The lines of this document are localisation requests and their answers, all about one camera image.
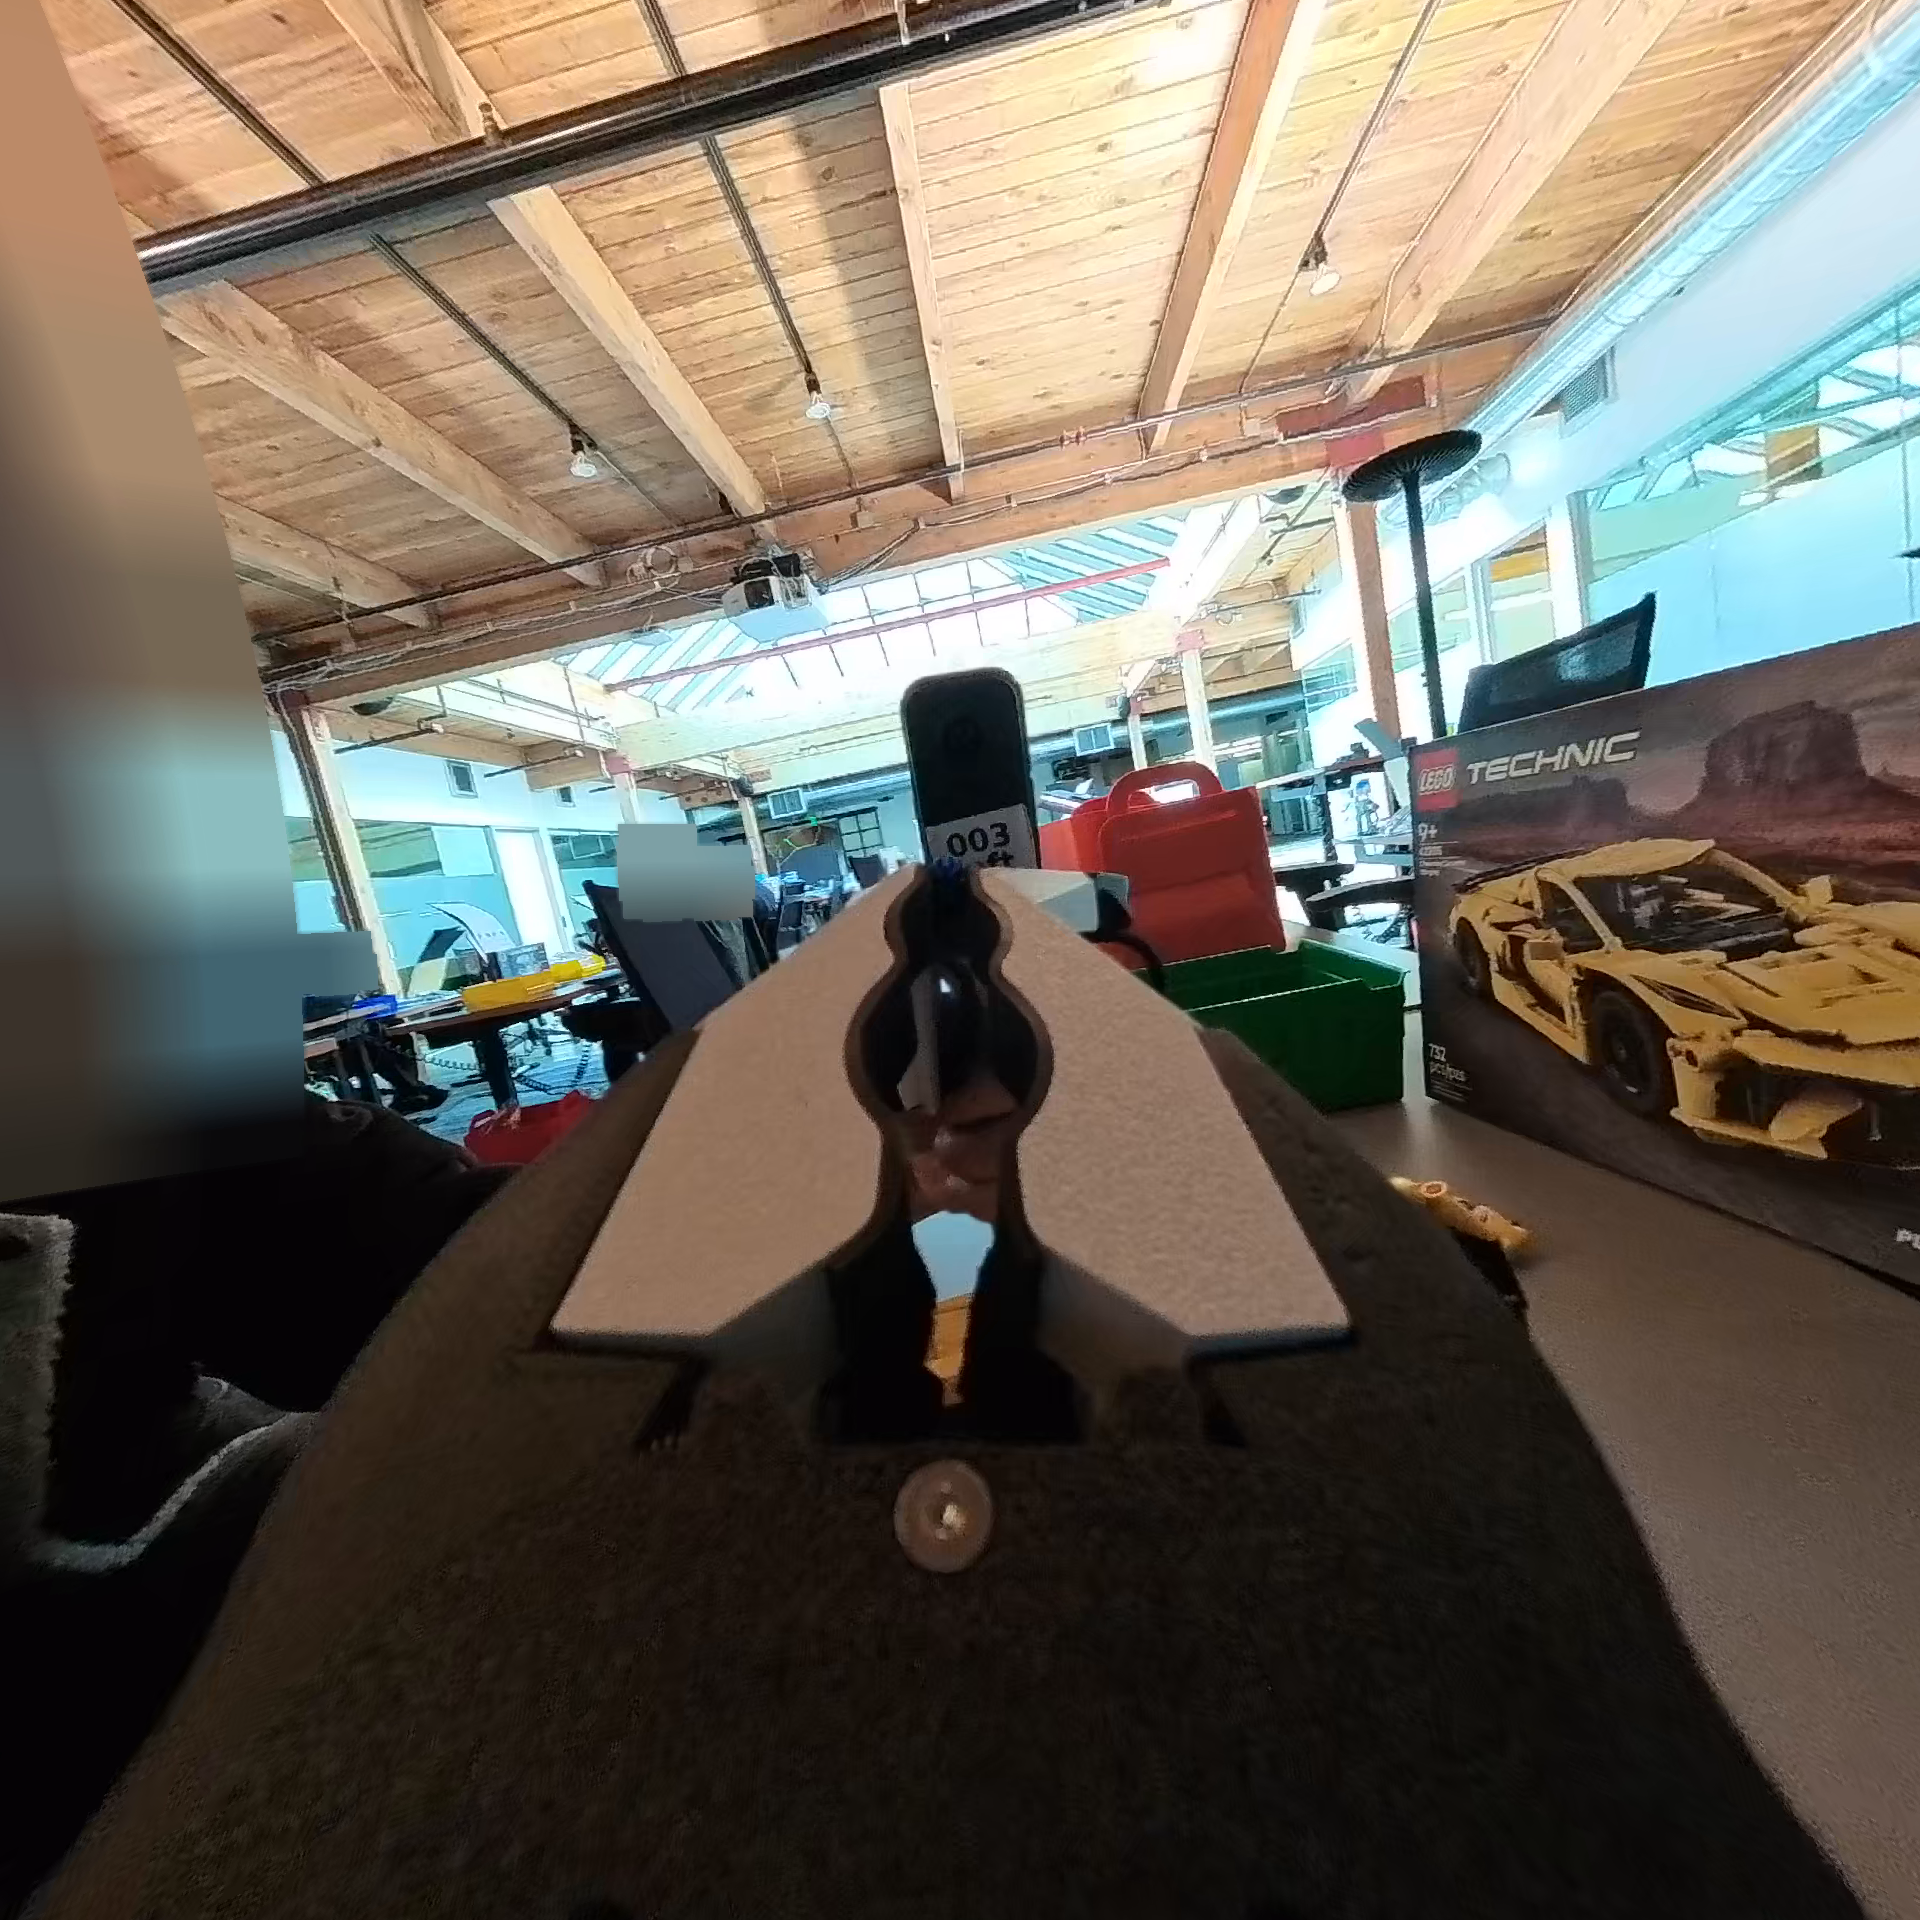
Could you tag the black ceiling pipe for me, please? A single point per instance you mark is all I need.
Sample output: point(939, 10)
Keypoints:
point(602, 136)

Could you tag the person's left hand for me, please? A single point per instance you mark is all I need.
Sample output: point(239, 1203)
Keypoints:
point(961, 1149)

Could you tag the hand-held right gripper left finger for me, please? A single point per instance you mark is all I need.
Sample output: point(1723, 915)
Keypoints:
point(720, 1155)

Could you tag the black office chair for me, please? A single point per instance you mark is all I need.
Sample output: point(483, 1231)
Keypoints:
point(1562, 659)

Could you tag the yellow bin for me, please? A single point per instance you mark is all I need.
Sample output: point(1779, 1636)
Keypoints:
point(518, 989)

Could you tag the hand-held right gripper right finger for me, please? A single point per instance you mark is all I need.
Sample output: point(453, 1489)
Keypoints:
point(1185, 1155)

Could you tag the dark office chair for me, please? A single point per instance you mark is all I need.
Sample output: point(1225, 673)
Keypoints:
point(676, 974)

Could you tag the red storage bin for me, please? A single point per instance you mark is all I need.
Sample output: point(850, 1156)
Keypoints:
point(1200, 870)

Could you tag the toy car cardboard box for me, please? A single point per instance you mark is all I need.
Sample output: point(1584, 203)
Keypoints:
point(1650, 931)

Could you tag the black floor lamp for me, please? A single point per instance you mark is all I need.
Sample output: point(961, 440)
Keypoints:
point(1411, 450)

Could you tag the brown fleece-lined jacket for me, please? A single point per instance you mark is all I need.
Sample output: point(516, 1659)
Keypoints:
point(224, 1275)

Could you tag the yellow toy car panel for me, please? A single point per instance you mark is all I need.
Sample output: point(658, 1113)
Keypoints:
point(1463, 1208)

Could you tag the green plastic bin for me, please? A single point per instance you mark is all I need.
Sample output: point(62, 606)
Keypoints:
point(1305, 1019)

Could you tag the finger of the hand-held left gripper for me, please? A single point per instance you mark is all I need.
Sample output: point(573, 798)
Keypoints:
point(1084, 897)

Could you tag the ceiling projector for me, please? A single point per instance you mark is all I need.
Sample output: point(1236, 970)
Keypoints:
point(773, 596)

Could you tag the grey desk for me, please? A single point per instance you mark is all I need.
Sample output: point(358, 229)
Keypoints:
point(1725, 1426)

